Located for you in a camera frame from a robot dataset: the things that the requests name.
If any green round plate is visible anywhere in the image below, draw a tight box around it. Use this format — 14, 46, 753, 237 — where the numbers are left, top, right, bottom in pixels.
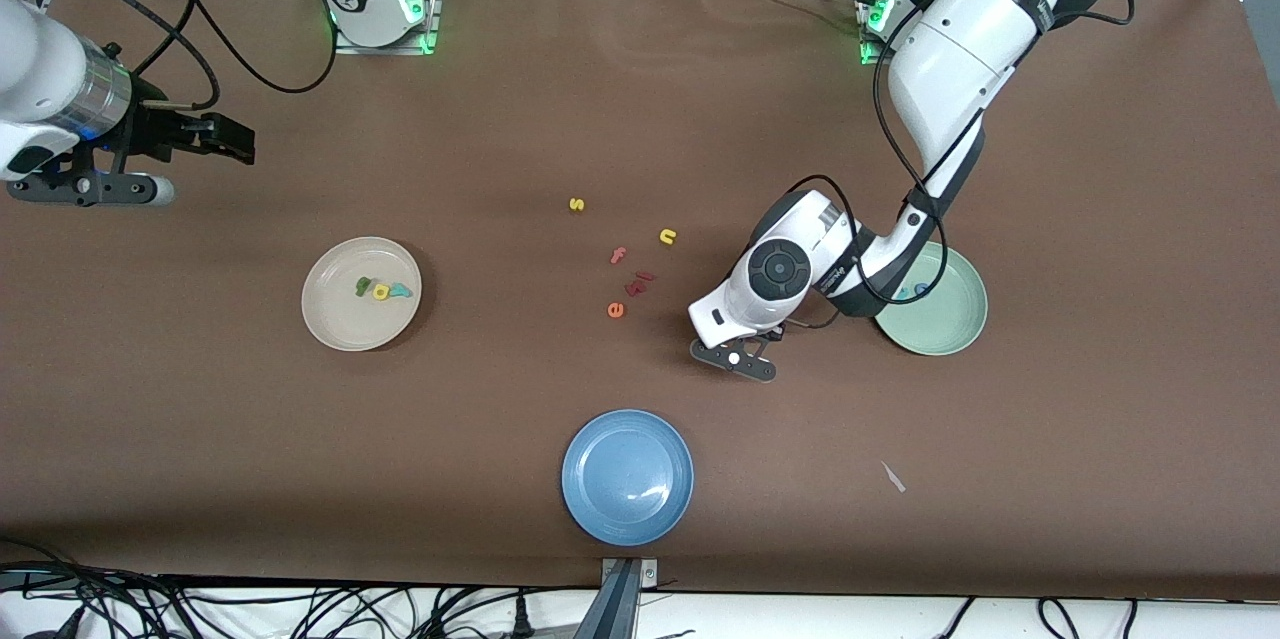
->
875, 240, 989, 357

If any beige round plate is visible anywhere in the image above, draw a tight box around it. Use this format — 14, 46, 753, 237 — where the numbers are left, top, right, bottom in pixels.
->
301, 236, 423, 353

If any blue round plate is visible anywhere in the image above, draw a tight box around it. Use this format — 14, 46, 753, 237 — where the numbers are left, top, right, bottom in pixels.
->
561, 408, 695, 548

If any brown paper table cover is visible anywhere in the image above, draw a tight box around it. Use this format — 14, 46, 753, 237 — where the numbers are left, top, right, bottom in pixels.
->
0, 0, 1280, 600

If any dark grey pole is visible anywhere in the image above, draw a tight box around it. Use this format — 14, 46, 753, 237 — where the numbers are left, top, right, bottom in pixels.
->
572, 561, 641, 639

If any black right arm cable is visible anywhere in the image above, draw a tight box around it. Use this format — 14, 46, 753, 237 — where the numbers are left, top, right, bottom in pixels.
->
120, 0, 341, 115

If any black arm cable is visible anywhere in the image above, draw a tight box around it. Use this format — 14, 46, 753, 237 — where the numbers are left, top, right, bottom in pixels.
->
120, 0, 341, 115
790, 0, 1136, 330

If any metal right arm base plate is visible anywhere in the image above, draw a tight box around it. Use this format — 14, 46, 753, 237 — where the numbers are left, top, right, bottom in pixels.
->
332, 0, 442, 56

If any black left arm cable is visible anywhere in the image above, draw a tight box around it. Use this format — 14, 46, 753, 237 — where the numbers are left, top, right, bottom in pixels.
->
790, 0, 1136, 330

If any metal clamp bracket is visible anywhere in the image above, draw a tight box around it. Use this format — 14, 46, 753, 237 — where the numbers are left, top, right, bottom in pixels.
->
600, 557, 659, 588

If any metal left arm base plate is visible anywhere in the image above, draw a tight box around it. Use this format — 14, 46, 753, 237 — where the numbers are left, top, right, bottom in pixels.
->
858, 0, 966, 68

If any black cable tangle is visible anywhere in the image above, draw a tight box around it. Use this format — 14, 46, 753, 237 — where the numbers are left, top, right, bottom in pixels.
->
0, 539, 601, 639

